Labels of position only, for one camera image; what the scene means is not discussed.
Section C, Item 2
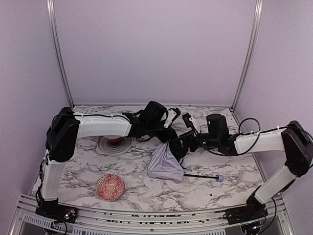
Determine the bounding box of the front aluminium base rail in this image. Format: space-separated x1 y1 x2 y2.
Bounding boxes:
8 195 295 235

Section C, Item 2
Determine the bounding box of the aluminium frame post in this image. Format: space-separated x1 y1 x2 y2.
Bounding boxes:
46 0 74 108
231 0 264 112

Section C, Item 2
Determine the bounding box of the white bowl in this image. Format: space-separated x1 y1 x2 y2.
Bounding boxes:
106 137 122 142

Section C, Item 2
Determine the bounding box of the right aluminium frame post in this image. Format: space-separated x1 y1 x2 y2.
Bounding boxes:
231 0 264 112

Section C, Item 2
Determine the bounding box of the lilac folding umbrella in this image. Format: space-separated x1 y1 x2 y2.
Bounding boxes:
147 140 224 183

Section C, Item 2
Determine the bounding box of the left aluminium frame post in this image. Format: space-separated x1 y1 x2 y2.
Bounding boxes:
46 0 74 108

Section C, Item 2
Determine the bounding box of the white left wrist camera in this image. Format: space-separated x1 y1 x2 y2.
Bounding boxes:
164 108 181 129

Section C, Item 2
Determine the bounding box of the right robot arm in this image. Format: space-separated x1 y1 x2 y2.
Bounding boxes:
169 114 313 212

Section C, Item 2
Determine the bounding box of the patterned plate under bowl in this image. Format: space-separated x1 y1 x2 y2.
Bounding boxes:
96 136 133 157

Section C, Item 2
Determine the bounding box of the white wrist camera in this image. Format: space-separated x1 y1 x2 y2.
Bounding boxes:
182 113 195 128
164 108 181 129

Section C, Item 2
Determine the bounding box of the red patterned bowl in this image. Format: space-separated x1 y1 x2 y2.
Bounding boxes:
95 174 126 201

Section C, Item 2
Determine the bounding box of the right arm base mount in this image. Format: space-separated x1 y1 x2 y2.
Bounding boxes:
223 206 268 225

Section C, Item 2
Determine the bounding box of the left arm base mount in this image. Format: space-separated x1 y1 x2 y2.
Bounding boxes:
35 205 78 223

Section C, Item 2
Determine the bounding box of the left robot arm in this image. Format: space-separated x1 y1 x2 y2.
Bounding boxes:
36 101 180 213

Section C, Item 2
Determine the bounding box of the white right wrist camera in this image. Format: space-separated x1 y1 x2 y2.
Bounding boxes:
182 113 195 128

